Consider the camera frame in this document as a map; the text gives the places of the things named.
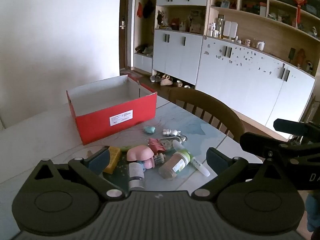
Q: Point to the patterned door rug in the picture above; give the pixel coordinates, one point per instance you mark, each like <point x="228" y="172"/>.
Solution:
<point x="132" y="75"/>

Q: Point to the shelf figurines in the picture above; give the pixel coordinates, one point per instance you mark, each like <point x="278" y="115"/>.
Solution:
<point x="175" y="23"/>

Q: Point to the lime green strip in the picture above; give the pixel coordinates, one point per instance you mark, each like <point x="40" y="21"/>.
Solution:
<point x="127" y="148"/>

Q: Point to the white marker pen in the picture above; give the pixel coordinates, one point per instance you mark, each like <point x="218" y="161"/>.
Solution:
<point x="198" y="165"/>

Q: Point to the person's right hand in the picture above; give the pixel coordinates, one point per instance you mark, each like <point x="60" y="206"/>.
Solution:
<point x="313" y="212"/>

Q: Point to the white wall cabinet unit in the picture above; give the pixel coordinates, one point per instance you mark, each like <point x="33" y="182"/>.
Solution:
<point x="250" y="80"/>

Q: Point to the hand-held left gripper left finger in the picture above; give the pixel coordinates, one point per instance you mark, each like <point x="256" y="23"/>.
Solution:
<point x="100" y="160"/>

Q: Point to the pink mushroom toy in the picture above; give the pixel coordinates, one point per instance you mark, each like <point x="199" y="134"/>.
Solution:
<point x="138" y="153"/>

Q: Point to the small beige toy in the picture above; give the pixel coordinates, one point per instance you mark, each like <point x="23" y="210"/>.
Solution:
<point x="160" y="159"/>

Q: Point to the brown door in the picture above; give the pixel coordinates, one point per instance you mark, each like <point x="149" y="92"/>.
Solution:
<point x="126" y="42"/>

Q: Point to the teal pencil sharpener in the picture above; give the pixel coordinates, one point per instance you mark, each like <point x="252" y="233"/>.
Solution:
<point x="149" y="129"/>

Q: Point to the red plastic toy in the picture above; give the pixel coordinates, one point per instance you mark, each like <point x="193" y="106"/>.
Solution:
<point x="155" y="145"/>

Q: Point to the white storage canisters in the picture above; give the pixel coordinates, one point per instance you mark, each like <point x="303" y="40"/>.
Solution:
<point x="230" y="28"/>

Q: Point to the yellow block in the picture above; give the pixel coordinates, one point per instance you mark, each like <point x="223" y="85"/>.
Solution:
<point x="113" y="157"/>

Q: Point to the brown jar with green label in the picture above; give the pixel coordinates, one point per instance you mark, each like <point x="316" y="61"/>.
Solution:
<point x="172" y="166"/>

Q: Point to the wooden chair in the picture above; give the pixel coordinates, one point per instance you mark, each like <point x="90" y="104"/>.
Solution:
<point x="200" y="100"/>

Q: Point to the row of shoes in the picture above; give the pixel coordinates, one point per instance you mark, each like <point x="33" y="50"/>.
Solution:
<point x="166" y="81"/>

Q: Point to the red cardboard box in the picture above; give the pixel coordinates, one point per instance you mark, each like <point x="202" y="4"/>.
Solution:
<point x="100" y="127"/>

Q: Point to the white toy figure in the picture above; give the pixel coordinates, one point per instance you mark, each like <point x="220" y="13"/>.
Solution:
<point x="171" y="132"/>

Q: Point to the white roll object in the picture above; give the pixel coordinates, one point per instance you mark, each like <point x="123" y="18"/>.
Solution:
<point x="136" y="175"/>

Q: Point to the grey correction tape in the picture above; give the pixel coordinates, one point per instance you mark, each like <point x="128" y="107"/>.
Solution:
<point x="171" y="142"/>

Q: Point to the red hanging mitten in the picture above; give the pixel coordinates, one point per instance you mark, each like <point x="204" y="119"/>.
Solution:
<point x="139" y="10"/>

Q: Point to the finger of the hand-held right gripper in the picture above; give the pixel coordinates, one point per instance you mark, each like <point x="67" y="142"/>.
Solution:
<point x="290" y="126"/>
<point x="260" y="143"/>

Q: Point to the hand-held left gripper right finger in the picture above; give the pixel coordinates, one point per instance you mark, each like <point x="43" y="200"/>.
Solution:
<point x="217" y="160"/>

